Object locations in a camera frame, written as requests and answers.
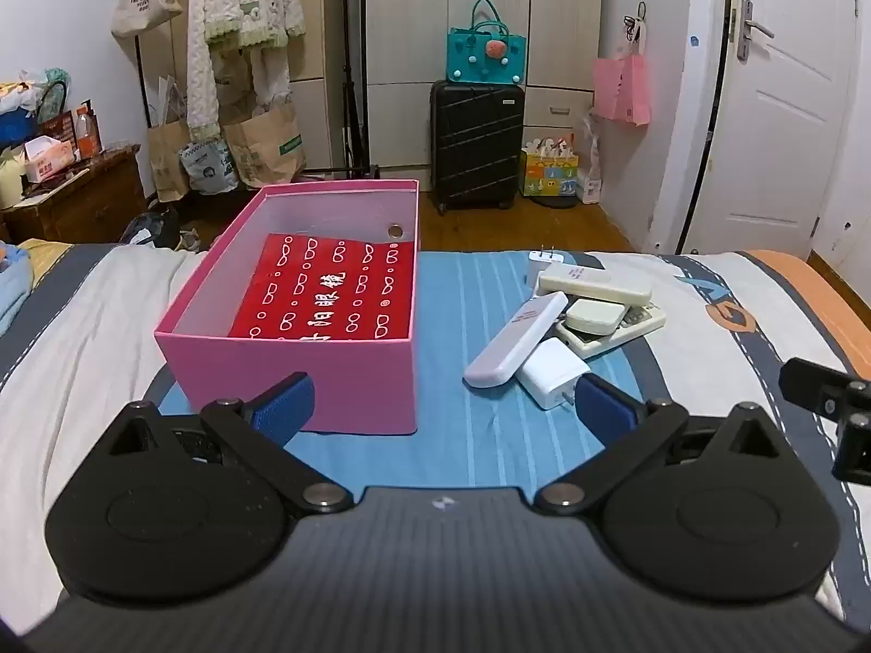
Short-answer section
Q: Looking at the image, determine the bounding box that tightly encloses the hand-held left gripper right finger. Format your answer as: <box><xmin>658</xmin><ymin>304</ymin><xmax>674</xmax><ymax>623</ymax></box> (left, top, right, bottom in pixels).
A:
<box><xmin>535</xmin><ymin>375</ymin><xmax>783</xmax><ymax>516</ymax></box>

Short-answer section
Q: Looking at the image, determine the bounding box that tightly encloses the striped printed bed sheet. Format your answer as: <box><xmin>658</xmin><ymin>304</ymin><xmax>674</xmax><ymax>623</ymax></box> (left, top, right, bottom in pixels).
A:
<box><xmin>0</xmin><ymin>241</ymin><xmax>871</xmax><ymax>627</ymax></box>

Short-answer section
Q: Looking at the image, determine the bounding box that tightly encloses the black clothes rack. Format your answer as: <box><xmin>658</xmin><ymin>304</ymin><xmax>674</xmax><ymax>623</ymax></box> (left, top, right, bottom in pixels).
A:
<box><xmin>129</xmin><ymin>0</ymin><xmax>378</xmax><ymax>181</ymax></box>

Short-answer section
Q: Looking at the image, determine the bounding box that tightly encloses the pink cardboard box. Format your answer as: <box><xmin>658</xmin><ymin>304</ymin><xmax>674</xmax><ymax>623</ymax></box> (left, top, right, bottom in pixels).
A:
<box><xmin>154</xmin><ymin>178</ymin><xmax>421</xmax><ymax>436</ymax></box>

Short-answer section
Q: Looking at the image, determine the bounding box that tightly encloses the black bag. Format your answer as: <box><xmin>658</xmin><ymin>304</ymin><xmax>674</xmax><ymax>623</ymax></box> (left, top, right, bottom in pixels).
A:
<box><xmin>121</xmin><ymin>207</ymin><xmax>181</xmax><ymax>249</ymax></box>

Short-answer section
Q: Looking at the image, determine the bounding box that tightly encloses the black hard suitcase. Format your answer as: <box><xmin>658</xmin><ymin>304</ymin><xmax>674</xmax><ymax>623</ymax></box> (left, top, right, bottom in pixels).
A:
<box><xmin>428</xmin><ymin>79</ymin><xmax>526</xmax><ymax>213</ymax></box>

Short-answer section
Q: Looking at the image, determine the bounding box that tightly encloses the light blue blanket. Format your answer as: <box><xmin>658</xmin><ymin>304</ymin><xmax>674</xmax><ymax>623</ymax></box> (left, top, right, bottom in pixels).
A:
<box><xmin>0</xmin><ymin>245</ymin><xmax>35</xmax><ymax>334</ymax></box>

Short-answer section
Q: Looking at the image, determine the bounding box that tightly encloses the white door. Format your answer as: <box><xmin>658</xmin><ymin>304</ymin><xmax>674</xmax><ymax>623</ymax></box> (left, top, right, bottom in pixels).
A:
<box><xmin>680</xmin><ymin>0</ymin><xmax>865</xmax><ymax>256</ymax></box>

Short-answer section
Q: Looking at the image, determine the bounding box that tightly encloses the white wardrobe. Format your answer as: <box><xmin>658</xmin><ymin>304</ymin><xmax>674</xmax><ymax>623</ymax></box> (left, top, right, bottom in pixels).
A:
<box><xmin>299</xmin><ymin>0</ymin><xmax>606</xmax><ymax>171</ymax></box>

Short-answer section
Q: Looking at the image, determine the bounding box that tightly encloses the brown paper bag green label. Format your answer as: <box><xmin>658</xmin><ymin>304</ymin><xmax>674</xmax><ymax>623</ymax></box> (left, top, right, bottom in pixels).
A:
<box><xmin>223</xmin><ymin>103</ymin><xmax>306</xmax><ymax>188</ymax></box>

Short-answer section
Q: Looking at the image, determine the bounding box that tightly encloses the wooden nightstand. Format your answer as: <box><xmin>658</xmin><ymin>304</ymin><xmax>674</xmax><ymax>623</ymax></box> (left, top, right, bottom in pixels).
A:
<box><xmin>0</xmin><ymin>145</ymin><xmax>147</xmax><ymax>244</ymax></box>

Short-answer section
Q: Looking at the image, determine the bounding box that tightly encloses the cream remote control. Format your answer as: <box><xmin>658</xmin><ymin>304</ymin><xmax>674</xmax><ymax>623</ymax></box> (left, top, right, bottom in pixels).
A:
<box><xmin>537</xmin><ymin>265</ymin><xmax>653</xmax><ymax>307</ymax></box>

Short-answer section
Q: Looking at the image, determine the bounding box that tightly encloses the small white plug adapter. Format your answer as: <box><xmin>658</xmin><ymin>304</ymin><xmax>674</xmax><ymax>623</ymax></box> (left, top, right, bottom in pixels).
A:
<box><xmin>527</xmin><ymin>245</ymin><xmax>566</xmax><ymax>287</ymax></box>

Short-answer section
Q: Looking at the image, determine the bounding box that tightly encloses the rounded white power adapter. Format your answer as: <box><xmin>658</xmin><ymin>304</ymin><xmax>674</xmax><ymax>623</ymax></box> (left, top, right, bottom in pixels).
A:
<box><xmin>565</xmin><ymin>298</ymin><xmax>628</xmax><ymax>336</ymax></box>

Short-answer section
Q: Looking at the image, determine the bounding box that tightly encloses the air conditioner remote with display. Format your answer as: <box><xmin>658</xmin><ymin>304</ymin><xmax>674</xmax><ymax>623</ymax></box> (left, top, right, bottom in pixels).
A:
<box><xmin>554</xmin><ymin>303</ymin><xmax>668</xmax><ymax>359</ymax></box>

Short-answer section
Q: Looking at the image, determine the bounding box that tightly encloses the tissue box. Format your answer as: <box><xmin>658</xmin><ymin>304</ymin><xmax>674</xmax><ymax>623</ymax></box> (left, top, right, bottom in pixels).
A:
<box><xmin>22</xmin><ymin>137</ymin><xmax>77</xmax><ymax>183</ymax></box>

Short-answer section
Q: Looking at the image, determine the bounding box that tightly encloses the colourful gift bag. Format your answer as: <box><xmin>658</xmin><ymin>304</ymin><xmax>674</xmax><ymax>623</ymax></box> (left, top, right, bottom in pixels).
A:
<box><xmin>520</xmin><ymin>137</ymin><xmax>579</xmax><ymax>198</ymax></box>

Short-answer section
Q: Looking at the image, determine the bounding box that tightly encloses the blue bag with stuff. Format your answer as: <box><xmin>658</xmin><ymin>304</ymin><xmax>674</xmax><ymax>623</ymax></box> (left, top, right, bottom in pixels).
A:
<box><xmin>0</xmin><ymin>68</ymin><xmax>69</xmax><ymax>147</ymax></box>

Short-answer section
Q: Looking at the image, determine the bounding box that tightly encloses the plain brown paper bag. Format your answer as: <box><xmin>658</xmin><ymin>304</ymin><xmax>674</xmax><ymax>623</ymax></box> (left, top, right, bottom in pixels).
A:
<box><xmin>146</xmin><ymin>115</ymin><xmax>192</xmax><ymax>201</ymax></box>

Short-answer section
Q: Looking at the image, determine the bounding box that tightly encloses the metal door handle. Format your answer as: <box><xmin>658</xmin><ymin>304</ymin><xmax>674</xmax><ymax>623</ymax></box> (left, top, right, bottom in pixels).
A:
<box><xmin>738</xmin><ymin>0</ymin><xmax>775</xmax><ymax>61</ymax></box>

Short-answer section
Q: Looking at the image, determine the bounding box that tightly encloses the long white remote control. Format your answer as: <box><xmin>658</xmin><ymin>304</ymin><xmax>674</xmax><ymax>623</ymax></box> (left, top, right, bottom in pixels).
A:
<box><xmin>464</xmin><ymin>291</ymin><xmax>569</xmax><ymax>389</ymax></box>

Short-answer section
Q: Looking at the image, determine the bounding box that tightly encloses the teal tote bag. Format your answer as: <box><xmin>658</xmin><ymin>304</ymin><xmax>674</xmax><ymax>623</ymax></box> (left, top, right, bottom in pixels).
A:
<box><xmin>447</xmin><ymin>0</ymin><xmax>528</xmax><ymax>86</ymax></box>

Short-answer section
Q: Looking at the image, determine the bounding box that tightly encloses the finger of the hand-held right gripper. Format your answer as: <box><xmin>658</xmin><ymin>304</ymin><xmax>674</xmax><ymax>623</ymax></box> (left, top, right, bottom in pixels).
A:
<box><xmin>833</xmin><ymin>415</ymin><xmax>871</xmax><ymax>487</ymax></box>
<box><xmin>780</xmin><ymin>357</ymin><xmax>871</xmax><ymax>423</ymax></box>

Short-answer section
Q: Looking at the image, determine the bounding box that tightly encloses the red printed bag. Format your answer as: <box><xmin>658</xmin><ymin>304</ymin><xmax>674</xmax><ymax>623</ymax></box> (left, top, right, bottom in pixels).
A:
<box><xmin>228</xmin><ymin>232</ymin><xmax>418</xmax><ymax>342</ymax></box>

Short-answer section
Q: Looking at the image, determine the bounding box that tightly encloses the pink shopping bag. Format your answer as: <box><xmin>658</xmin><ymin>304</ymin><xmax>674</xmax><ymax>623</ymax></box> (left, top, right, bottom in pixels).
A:
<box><xmin>591</xmin><ymin>51</ymin><xmax>652</xmax><ymax>127</ymax></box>

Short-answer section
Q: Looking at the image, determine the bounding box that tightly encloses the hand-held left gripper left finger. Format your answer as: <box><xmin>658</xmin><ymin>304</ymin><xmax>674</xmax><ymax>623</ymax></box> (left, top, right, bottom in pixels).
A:
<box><xmin>102</xmin><ymin>373</ymin><xmax>353</xmax><ymax>515</ymax></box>

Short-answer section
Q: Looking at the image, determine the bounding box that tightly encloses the large white plug charger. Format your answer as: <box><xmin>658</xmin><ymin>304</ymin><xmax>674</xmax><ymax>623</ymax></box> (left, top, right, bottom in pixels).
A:
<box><xmin>515</xmin><ymin>338</ymin><xmax>592</xmax><ymax>411</ymax></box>

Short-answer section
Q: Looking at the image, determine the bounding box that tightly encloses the printed white plastic bag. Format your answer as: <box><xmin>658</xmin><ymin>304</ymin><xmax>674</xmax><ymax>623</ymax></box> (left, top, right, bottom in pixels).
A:
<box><xmin>179</xmin><ymin>138</ymin><xmax>239</xmax><ymax>195</ymax></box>

